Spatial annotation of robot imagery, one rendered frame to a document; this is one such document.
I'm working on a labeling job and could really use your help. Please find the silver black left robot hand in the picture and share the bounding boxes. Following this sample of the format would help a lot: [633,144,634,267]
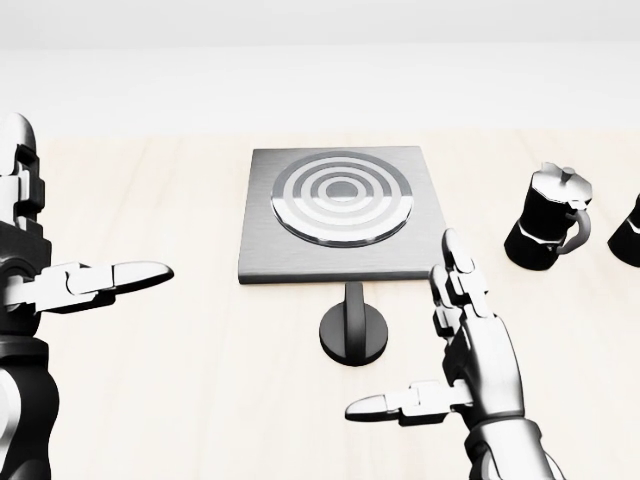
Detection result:
[0,112,176,347]

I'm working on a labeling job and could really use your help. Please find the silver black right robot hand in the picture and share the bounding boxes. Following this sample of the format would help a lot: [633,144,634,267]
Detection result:
[344,228,527,432]

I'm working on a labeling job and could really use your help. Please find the round black stove knob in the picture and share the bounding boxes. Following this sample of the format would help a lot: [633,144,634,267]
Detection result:
[318,281,390,368]

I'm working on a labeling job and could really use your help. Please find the flat dark stove plate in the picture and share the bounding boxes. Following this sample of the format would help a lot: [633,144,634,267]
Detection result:
[234,145,449,288]

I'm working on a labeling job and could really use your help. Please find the black silver moka pot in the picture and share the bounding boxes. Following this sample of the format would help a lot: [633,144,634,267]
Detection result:
[503,161,595,273]

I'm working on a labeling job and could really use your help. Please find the black rounded vessel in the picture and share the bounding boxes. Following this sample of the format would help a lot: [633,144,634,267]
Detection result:
[606,192,640,269]

